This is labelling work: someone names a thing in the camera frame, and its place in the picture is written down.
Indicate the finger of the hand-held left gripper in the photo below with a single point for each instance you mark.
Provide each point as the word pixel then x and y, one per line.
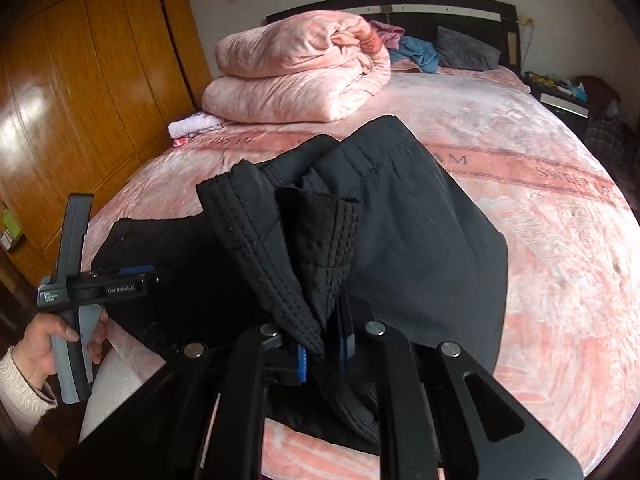
pixel 136 270

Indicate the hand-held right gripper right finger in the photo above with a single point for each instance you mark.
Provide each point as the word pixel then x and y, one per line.
pixel 346 347

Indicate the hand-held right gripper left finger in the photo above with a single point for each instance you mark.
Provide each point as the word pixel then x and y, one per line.
pixel 301 360

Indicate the black quilted jacket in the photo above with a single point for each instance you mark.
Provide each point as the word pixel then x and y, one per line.
pixel 410 240

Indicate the person's left forearm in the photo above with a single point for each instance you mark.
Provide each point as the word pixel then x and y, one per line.
pixel 17 390

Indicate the person's leg in white pants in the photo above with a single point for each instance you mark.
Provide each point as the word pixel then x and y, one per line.
pixel 115 390

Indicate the person's left hand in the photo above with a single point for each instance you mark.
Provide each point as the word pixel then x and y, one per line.
pixel 37 342

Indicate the green box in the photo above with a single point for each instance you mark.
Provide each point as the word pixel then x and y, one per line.
pixel 11 225

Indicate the folded white pink cloth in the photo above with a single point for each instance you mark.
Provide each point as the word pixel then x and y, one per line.
pixel 192 127

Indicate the wooden wardrobe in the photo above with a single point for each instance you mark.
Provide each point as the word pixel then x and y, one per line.
pixel 85 100

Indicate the bed with pink sheet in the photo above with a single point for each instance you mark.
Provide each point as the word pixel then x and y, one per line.
pixel 550 240

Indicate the folded pink quilt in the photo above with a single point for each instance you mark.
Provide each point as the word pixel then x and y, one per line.
pixel 300 70

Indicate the blue clothing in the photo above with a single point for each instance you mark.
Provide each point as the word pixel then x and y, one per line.
pixel 415 55

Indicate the pink clothing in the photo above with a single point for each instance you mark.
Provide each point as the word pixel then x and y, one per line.
pixel 387 32

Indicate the grey pillow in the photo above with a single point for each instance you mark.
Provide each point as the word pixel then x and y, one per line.
pixel 467 49

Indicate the dark nightstand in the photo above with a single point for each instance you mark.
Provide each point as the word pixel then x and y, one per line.
pixel 555 95

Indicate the plaid cloth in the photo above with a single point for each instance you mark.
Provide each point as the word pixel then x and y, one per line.
pixel 607 140

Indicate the dark wooden headboard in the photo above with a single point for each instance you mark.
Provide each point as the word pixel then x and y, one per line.
pixel 465 15

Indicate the dark red clothing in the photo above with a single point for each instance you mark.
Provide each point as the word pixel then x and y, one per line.
pixel 597 92

